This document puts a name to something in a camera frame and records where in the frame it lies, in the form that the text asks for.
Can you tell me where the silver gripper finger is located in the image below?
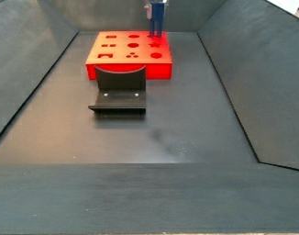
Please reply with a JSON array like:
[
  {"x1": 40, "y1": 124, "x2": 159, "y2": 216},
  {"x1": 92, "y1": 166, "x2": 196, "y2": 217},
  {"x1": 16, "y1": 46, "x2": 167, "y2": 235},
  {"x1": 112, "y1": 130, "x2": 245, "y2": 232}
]
[{"x1": 144, "y1": 1, "x2": 152, "y2": 20}]

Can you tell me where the blue square-circle peg object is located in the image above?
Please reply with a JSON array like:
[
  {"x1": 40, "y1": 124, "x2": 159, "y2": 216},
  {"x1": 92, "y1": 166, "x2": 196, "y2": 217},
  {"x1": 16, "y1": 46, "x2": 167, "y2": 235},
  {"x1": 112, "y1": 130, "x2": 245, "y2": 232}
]
[{"x1": 149, "y1": 0, "x2": 165, "y2": 37}]

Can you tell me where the red shape-sorting board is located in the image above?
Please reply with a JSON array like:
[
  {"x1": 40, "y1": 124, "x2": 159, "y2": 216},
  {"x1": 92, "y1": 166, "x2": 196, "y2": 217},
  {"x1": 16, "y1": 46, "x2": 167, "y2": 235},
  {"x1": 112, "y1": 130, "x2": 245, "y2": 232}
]
[{"x1": 85, "y1": 31, "x2": 172, "y2": 80}]

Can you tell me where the black curved holder stand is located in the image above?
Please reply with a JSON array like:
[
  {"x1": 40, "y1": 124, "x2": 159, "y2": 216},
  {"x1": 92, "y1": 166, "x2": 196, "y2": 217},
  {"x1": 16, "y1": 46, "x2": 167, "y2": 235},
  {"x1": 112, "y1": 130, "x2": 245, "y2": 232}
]
[{"x1": 88, "y1": 66, "x2": 145, "y2": 113}]

